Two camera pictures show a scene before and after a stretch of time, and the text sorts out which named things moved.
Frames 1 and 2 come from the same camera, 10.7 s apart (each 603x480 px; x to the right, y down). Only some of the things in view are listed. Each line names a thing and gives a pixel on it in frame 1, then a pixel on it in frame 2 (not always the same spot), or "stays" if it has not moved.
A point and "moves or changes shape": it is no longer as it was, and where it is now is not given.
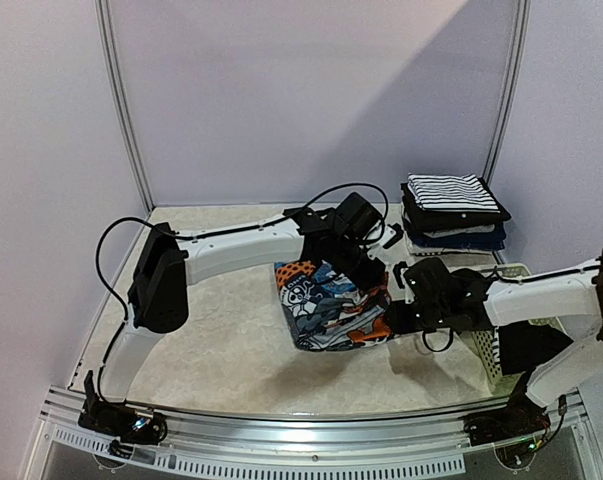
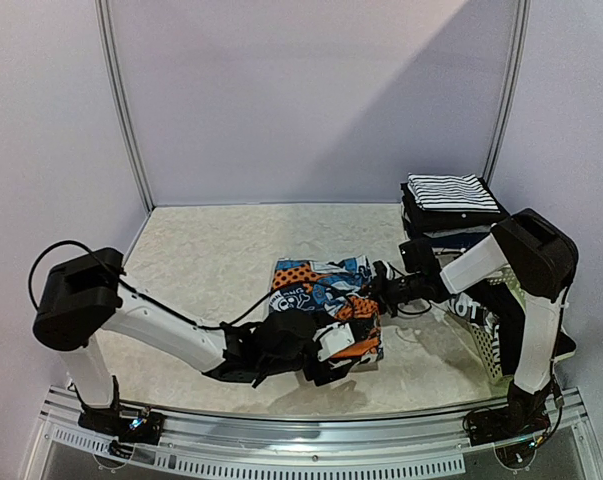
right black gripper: x=407 y=293 to x=381 y=289
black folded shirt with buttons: x=423 y=220 stays
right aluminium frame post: x=514 y=87 stays
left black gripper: x=366 y=281 to x=326 y=374
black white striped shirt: x=464 y=193 stays
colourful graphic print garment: x=325 y=312 moves or changes shape
